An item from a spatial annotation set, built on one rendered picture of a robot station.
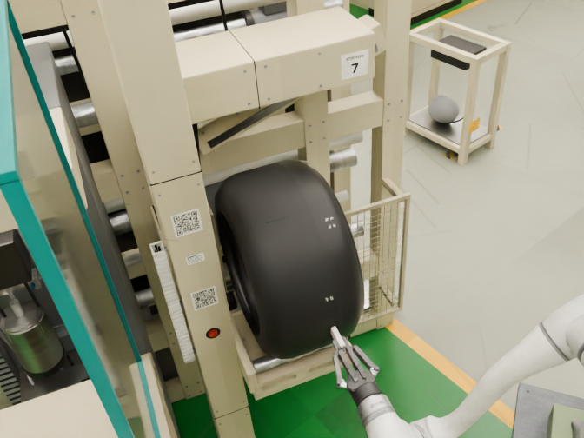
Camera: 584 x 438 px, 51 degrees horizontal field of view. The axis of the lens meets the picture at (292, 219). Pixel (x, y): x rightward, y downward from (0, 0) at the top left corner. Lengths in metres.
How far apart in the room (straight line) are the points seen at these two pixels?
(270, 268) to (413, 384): 1.59
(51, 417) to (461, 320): 2.28
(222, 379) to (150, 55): 1.15
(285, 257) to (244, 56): 0.58
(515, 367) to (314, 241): 0.59
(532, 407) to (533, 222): 1.91
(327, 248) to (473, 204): 2.51
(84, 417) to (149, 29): 0.91
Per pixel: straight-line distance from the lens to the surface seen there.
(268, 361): 2.01
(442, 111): 4.49
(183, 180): 1.54
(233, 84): 1.75
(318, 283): 1.66
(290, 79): 1.80
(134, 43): 1.36
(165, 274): 1.73
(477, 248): 3.77
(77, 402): 1.62
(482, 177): 4.33
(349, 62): 1.86
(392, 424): 1.60
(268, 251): 1.62
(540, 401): 2.33
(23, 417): 1.66
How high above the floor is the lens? 2.52
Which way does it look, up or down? 40 degrees down
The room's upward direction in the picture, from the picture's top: 5 degrees counter-clockwise
